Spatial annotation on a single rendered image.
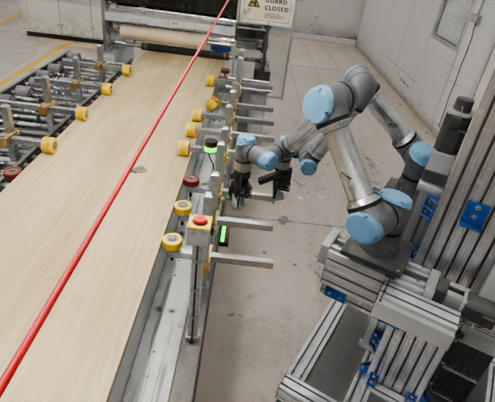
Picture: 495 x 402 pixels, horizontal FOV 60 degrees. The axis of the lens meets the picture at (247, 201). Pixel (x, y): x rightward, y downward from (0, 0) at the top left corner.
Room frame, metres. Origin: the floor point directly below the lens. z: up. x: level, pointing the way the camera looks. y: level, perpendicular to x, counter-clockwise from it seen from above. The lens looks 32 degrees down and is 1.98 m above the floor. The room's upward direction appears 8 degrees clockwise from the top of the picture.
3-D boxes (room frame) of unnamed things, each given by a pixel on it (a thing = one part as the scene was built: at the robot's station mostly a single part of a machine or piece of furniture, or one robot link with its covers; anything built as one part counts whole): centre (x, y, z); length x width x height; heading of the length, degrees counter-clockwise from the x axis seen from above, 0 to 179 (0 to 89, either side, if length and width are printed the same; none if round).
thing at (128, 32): (4.15, 0.77, 1.05); 1.43 x 0.12 x 0.12; 92
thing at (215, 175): (1.56, 0.15, 0.87); 0.03 x 0.03 x 0.48; 2
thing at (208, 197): (1.31, 0.14, 0.92); 0.03 x 0.03 x 0.48; 2
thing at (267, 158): (1.55, -0.05, 1.22); 0.11 x 0.11 x 0.08; 48
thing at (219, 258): (1.35, 0.08, 0.83); 0.43 x 0.03 x 0.04; 92
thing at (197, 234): (1.05, 0.13, 1.18); 0.07 x 0.07 x 0.08; 2
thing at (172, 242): (1.35, 0.28, 0.85); 0.08 x 0.08 x 0.11
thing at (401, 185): (1.74, -0.73, 1.09); 0.15 x 0.15 x 0.10
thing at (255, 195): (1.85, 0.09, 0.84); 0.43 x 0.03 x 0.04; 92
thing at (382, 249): (1.30, -0.51, 1.09); 0.15 x 0.15 x 0.10
